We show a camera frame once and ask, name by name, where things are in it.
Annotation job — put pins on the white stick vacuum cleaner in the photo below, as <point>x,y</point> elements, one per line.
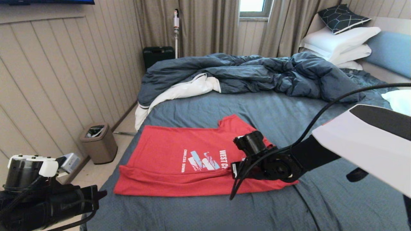
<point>176,28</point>

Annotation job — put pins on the large white pillow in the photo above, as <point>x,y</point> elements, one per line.
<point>335,41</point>

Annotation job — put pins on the taupe trash bin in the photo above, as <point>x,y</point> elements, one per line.
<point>102,150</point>

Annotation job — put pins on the black plastic bin liner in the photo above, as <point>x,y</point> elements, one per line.
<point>95,132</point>

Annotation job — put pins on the blue headboard cushion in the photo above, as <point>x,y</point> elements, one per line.
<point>391,50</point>

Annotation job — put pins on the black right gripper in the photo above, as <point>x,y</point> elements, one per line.
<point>249,170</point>

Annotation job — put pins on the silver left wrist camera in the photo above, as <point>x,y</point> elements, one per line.
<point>71,162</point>

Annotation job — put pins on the wall-mounted television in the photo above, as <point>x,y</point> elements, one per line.
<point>48,2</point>

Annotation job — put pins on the red printed t-shirt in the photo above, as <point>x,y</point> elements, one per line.
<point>160,154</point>

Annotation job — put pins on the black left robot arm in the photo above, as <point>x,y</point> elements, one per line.
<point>22,176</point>

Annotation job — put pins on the bed with blue sheet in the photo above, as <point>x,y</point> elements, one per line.
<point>273,109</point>

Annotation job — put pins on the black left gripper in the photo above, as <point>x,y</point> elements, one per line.
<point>74,203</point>

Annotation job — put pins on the dark blue crumpled duvet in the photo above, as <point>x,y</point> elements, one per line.
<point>257,73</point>

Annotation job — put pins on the window with grey frame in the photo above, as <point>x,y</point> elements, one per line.
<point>253,6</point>

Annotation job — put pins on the white blanket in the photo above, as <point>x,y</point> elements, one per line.
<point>192,88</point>

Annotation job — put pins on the dark geometric patterned cushion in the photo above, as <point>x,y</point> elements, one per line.
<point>341,18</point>

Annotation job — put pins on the black suitcase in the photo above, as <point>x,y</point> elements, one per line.
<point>157,55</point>

